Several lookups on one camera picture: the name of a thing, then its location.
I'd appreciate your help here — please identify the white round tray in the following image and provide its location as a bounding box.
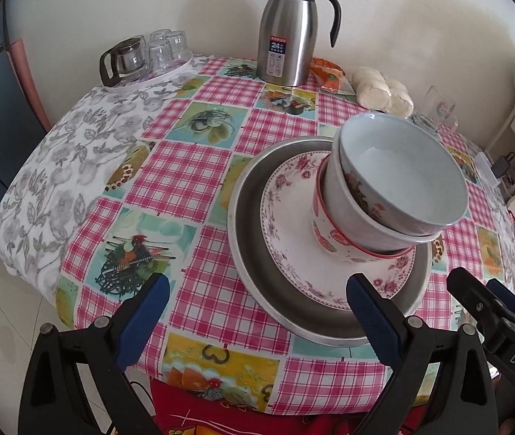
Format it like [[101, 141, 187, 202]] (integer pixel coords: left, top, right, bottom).
[[102, 50, 195, 94]]

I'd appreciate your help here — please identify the orange snack packet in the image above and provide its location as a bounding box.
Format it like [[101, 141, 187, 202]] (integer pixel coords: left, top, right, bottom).
[[310, 57, 358, 96]]

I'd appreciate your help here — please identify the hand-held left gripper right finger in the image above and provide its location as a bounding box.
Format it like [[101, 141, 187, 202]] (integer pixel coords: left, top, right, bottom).
[[346, 273, 498, 435]]

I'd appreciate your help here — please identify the stainless steel basin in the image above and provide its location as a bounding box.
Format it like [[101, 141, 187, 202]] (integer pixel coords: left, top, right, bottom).
[[227, 136, 434, 347]]

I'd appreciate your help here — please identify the plain white bowl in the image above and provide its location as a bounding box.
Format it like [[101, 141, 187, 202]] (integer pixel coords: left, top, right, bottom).
[[332, 113, 469, 241]]

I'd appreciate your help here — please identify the red-rimmed floral bowl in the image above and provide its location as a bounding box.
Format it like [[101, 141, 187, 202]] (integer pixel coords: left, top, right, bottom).
[[312, 152, 416, 265]]

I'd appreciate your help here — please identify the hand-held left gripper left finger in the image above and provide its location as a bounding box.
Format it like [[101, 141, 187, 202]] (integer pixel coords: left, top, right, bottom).
[[18, 273, 170, 435]]

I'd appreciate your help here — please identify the stainless steel thermos jug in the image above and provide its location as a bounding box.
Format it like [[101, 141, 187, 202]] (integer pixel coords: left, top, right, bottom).
[[257, 0, 342, 87]]

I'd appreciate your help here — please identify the clear glass mug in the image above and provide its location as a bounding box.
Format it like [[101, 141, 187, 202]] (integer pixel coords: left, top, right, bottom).
[[414, 85, 460, 134]]

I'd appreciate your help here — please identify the white power strip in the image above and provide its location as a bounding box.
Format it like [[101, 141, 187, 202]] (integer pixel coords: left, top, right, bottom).
[[471, 152, 496, 177]]

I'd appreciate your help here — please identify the pink panel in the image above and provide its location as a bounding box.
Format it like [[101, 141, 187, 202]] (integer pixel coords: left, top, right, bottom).
[[7, 40, 53, 133]]

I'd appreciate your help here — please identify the pink floral plate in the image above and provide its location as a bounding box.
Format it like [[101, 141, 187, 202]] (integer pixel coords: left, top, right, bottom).
[[261, 150, 416, 310]]

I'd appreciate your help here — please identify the pink checked pictorial tablecloth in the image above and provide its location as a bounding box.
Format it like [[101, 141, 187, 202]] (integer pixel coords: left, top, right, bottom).
[[55, 54, 515, 418]]

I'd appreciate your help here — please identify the glass teapot with black handle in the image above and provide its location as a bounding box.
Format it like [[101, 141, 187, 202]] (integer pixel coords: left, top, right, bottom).
[[99, 36, 147, 88]]

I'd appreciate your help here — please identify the bag of white steamed buns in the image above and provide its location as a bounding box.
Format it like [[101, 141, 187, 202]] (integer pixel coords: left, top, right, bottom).
[[350, 66, 415, 116]]

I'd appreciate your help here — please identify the red printed cloth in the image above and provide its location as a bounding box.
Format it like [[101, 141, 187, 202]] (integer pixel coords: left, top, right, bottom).
[[149, 374, 425, 435]]

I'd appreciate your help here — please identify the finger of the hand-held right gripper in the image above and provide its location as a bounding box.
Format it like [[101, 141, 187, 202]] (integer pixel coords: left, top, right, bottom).
[[487, 278, 515, 327], [447, 268, 505, 349]]

